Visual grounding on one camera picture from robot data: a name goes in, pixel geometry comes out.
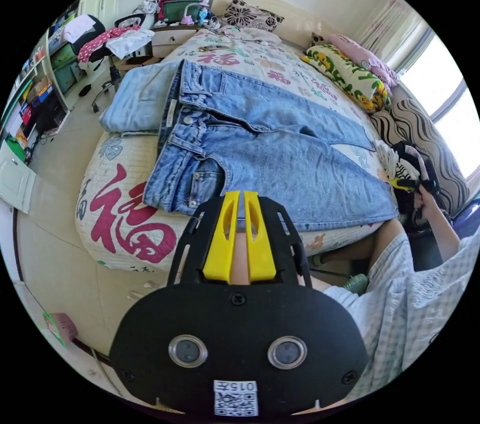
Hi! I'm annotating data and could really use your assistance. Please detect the window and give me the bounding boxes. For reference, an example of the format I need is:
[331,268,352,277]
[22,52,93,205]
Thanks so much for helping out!
[396,32,480,183]

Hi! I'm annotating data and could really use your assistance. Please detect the pink carton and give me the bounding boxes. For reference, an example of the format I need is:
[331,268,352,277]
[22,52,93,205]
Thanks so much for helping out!
[41,311,79,349]

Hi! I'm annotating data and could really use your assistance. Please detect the bed with printed quilt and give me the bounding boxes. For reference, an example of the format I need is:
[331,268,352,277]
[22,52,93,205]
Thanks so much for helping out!
[74,0,413,275]

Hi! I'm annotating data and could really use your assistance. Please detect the pink pillow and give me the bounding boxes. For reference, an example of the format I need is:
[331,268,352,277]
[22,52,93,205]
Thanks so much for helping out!
[325,33,401,89]

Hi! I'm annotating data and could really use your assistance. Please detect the shelf with boxes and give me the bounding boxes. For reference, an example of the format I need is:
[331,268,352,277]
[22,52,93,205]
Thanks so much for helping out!
[0,0,88,157]

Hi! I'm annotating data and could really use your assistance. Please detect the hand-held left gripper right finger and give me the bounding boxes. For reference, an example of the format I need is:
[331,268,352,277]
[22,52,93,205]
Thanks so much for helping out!
[243,190,279,284]

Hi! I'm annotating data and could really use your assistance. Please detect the person's right hand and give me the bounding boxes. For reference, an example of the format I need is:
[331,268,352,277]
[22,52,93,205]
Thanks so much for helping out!
[413,183,442,221]

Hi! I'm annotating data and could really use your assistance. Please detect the person's body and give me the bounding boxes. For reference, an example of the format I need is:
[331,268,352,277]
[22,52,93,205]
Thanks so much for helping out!
[298,219,480,404]

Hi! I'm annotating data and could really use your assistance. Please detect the black and white floral cushion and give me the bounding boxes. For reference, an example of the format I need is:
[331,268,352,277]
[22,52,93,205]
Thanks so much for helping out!
[221,0,285,33]

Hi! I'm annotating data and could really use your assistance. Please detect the light blue folded jeans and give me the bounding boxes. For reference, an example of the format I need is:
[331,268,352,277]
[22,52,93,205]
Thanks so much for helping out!
[98,60,182,134]

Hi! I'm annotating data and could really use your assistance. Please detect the curtain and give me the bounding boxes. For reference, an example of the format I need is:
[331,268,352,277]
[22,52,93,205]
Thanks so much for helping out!
[354,0,434,74]

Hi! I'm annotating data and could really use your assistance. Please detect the black and beige wavy blanket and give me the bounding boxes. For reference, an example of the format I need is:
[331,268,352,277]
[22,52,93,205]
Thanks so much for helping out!
[369,97,472,217]

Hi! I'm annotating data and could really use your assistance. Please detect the office chair with clothes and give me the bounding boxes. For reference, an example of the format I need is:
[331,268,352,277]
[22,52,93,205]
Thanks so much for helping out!
[61,13,155,114]

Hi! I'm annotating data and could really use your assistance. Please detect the person's right forearm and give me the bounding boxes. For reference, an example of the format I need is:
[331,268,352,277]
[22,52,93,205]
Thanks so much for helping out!
[422,204,463,264]

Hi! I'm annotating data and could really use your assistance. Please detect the yellow and green printed pillow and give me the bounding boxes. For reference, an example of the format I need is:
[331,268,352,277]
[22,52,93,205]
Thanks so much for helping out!
[302,42,392,113]

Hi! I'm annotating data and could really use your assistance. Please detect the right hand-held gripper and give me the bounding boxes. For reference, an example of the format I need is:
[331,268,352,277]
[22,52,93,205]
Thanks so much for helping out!
[389,144,445,232]

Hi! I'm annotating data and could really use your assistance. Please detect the black and white striped garment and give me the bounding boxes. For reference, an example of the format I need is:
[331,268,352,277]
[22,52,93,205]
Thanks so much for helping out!
[374,140,427,189]

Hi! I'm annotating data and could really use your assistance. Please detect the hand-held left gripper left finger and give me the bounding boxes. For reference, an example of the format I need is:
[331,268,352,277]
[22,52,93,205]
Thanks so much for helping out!
[202,190,241,285]

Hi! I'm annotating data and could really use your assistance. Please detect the bedside desk with clutter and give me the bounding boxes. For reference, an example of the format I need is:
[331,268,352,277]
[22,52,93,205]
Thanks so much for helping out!
[133,0,226,58]

